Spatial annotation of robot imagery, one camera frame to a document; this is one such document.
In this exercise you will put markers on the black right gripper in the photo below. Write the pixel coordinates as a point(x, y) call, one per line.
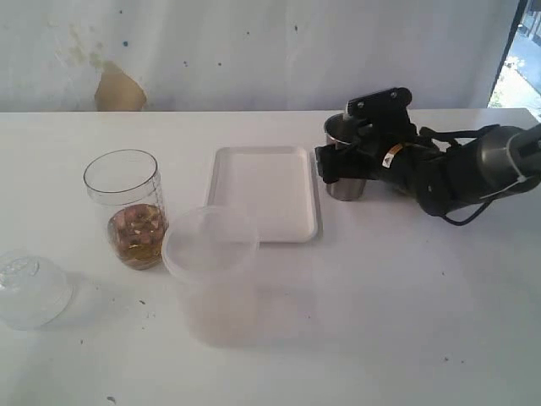
point(379, 122)

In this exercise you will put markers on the stainless steel cup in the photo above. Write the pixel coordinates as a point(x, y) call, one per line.
point(344, 188)

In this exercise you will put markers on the clear plastic shaker cup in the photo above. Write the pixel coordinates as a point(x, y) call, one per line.
point(123, 178)

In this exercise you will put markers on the clear domed shaker lid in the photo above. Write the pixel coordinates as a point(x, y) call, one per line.
point(34, 290)

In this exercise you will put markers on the white rectangular tray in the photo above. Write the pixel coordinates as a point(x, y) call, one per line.
point(273, 185)

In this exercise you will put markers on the translucent plastic tub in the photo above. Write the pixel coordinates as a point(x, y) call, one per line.
point(211, 252)

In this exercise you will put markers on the white cable tie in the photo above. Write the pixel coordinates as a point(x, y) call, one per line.
point(519, 177)

